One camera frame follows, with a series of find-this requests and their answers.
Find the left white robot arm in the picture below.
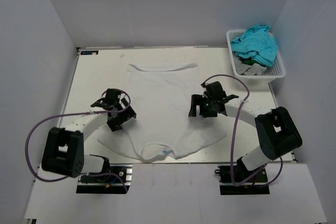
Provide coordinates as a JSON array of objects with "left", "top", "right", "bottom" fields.
[{"left": 41, "top": 95, "right": 136, "bottom": 182}]

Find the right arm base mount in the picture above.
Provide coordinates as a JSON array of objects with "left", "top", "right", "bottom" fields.
[{"left": 214, "top": 163, "right": 271, "bottom": 196}]

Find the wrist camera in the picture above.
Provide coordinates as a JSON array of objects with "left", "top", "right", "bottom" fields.
[
  {"left": 204, "top": 81, "right": 227, "bottom": 100},
  {"left": 103, "top": 89, "right": 122, "bottom": 104}
]

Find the blue label sticker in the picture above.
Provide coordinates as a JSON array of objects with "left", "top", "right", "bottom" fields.
[{"left": 80, "top": 50, "right": 99, "bottom": 56}]

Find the green cloth in basket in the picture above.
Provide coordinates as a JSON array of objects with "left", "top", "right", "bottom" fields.
[{"left": 244, "top": 58, "right": 263, "bottom": 66}]

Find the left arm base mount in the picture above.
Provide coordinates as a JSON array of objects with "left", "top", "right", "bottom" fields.
[{"left": 76, "top": 164, "right": 132, "bottom": 195}]

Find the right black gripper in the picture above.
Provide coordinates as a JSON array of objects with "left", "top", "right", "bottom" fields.
[{"left": 189, "top": 94, "right": 218, "bottom": 118}]

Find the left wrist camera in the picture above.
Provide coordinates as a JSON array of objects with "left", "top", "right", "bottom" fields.
[{"left": 103, "top": 89, "right": 122, "bottom": 104}]

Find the grey white cloth in basket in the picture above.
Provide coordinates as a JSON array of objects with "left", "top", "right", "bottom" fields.
[{"left": 234, "top": 58, "right": 267, "bottom": 76}]

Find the teal t-shirt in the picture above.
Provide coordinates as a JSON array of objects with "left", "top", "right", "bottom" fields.
[{"left": 230, "top": 25, "right": 278, "bottom": 67}]

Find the white t-shirt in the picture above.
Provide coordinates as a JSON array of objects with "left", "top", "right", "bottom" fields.
[{"left": 97, "top": 62, "right": 227, "bottom": 162}]

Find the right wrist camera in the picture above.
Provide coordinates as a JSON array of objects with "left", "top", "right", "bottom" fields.
[{"left": 204, "top": 81, "right": 227, "bottom": 100}]

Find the white plastic basket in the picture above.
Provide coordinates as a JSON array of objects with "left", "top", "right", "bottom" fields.
[{"left": 226, "top": 29, "right": 286, "bottom": 83}]

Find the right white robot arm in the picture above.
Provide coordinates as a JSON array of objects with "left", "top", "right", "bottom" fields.
[{"left": 189, "top": 93, "right": 302, "bottom": 182}]

